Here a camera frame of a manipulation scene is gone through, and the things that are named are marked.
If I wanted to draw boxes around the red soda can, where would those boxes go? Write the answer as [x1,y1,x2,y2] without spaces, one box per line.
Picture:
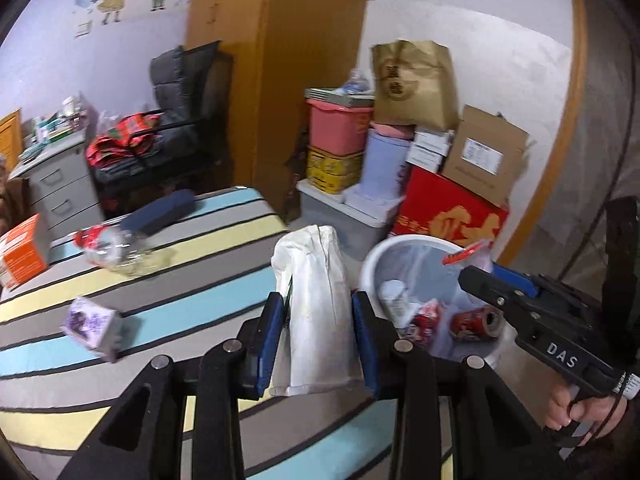
[449,306,504,341]

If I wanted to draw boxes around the purple white small carton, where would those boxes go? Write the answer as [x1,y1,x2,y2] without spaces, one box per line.
[61,297,122,363]

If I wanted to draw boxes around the clear plastic cola bottle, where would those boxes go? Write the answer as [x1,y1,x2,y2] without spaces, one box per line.
[74,224,174,278]

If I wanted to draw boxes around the white trash bin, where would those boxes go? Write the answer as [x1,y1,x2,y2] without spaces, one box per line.
[359,235,506,367]

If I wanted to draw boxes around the person's right hand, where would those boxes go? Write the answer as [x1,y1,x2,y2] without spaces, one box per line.
[544,379,628,446]

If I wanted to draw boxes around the red crushed can in bin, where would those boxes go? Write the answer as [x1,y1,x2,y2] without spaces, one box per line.
[404,299,444,351]

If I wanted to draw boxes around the red gift box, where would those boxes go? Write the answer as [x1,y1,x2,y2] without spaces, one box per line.
[390,166,509,247]

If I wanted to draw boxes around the white cup in bin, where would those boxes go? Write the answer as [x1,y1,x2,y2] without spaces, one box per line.
[378,280,412,330]

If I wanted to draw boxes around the brown cardboard box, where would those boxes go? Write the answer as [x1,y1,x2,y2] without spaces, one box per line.
[442,105,528,207]

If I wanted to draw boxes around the stack of white boxes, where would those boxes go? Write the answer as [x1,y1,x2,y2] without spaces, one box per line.
[406,128,454,174]

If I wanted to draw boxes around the striped bed sheet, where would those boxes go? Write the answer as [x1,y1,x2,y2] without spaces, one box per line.
[1,188,395,479]

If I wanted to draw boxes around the grey plastic storage box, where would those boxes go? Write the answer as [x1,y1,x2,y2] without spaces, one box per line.
[296,179,402,261]

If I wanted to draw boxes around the lavender cylindrical container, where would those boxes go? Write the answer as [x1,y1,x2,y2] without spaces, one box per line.
[359,129,411,200]

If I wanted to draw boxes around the yellow patterned box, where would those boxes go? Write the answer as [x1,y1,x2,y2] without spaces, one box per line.
[306,146,363,195]

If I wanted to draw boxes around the brown paper gift bag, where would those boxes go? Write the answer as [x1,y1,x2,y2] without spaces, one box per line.
[371,39,459,132]

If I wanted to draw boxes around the orange white cardboard box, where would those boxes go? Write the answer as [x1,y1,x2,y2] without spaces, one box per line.
[0,214,51,290]

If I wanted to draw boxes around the pink plastic bin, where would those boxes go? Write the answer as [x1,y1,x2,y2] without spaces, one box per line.
[307,99,373,156]

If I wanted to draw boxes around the navy blue glasses case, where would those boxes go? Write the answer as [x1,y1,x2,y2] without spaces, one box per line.
[119,190,196,236]

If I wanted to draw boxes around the grey drawer nightstand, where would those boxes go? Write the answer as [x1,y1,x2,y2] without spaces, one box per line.
[10,129,104,240]

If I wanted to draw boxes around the red plaid bag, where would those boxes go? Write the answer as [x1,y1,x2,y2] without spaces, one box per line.
[85,113,160,169]

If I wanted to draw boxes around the wooden wardrobe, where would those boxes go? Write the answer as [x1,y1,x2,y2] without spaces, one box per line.
[186,0,367,211]

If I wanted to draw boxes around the wooden headboard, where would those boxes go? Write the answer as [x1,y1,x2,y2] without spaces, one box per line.
[0,110,23,171]

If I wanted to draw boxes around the black office chair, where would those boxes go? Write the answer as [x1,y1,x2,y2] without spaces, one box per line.
[87,40,233,202]

